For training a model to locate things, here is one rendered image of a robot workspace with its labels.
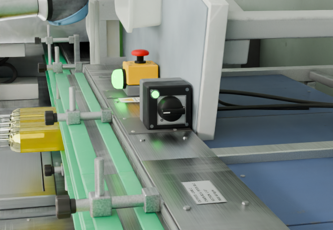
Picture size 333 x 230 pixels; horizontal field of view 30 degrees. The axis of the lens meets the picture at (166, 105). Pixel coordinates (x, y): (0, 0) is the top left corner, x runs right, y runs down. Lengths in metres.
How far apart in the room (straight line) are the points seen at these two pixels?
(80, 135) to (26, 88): 1.67
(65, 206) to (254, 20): 0.49
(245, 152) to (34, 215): 0.72
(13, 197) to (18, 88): 1.26
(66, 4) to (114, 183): 0.90
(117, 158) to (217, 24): 0.27
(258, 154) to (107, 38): 0.94
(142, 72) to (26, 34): 1.33
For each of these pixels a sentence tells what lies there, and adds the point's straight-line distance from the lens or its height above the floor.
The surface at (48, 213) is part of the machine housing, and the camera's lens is 1.58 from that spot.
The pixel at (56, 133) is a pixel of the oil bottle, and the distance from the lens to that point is 1.60.
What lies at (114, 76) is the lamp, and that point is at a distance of 1.39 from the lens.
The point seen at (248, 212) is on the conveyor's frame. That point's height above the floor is 0.79.
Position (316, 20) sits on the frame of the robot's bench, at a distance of 1.13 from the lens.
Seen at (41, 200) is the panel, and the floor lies 1.02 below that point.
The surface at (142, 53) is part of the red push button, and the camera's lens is 1.38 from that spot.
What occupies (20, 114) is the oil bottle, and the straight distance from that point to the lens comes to 1.78.
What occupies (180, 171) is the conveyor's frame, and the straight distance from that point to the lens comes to 0.90.
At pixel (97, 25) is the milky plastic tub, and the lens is 1.84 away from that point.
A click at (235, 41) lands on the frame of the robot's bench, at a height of 0.68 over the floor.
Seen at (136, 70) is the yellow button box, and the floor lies 0.81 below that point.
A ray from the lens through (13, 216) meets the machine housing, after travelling 1.58.
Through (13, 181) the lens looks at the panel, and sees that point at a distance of 1.73.
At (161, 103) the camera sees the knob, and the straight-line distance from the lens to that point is 1.08.
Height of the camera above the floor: 1.03
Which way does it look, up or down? 12 degrees down
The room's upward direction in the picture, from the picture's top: 93 degrees counter-clockwise
